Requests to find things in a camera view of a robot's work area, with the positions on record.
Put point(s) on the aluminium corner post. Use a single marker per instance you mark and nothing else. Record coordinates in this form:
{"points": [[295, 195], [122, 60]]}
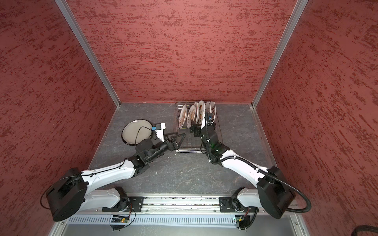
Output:
{"points": [[74, 25], [288, 31]]}

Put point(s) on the orange sunburst white plate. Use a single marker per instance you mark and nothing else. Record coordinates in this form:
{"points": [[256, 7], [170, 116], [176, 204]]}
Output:
{"points": [[182, 116]]}

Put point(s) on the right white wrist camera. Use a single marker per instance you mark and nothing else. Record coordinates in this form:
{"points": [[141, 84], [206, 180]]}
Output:
{"points": [[208, 118]]}

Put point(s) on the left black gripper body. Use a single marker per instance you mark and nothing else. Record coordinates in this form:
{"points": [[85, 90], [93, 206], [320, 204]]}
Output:
{"points": [[171, 147]]}

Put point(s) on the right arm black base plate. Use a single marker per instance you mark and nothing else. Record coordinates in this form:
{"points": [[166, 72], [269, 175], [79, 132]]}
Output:
{"points": [[230, 204]]}

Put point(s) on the small circuit board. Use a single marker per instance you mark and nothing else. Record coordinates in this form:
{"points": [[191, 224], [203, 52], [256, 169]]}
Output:
{"points": [[120, 219], [242, 222]]}

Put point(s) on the right small circuit board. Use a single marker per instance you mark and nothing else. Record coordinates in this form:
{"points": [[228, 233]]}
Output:
{"points": [[242, 222]]}

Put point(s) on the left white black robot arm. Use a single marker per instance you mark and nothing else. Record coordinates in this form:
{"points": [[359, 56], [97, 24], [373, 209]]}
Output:
{"points": [[78, 190]]}

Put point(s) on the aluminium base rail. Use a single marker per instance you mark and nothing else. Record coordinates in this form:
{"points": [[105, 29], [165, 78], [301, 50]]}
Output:
{"points": [[163, 204]]}

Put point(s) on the patterned white plate rightmost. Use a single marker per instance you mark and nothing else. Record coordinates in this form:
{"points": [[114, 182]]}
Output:
{"points": [[211, 108]]}

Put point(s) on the right aluminium corner post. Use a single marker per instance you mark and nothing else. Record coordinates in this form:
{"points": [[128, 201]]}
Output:
{"points": [[288, 31]]}

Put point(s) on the watermelon plate blue rim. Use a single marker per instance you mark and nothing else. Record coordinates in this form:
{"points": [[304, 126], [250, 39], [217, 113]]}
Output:
{"points": [[200, 112]]}

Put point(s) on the left aluminium corner post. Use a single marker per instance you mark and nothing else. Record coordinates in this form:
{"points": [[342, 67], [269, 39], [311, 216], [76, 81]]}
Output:
{"points": [[74, 25]]}

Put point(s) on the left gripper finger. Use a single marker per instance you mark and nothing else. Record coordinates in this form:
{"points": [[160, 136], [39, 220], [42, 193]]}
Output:
{"points": [[176, 137], [177, 143]]}

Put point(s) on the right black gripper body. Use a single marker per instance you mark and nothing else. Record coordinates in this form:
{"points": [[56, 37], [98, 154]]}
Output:
{"points": [[199, 133]]}

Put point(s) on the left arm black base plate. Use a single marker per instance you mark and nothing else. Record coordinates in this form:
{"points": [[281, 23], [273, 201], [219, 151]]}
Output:
{"points": [[127, 204]]}

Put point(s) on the steel wire dish rack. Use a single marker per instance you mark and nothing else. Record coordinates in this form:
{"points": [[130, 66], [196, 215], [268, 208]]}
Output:
{"points": [[190, 144]]}

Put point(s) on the white perforated cable tray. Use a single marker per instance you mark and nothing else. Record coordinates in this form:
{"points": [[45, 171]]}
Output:
{"points": [[168, 220]]}

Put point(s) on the left small circuit board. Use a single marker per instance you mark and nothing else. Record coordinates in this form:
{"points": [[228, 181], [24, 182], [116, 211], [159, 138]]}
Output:
{"points": [[120, 219]]}

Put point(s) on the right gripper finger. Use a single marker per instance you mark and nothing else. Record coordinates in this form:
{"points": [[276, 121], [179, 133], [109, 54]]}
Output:
{"points": [[193, 126], [198, 125]]}

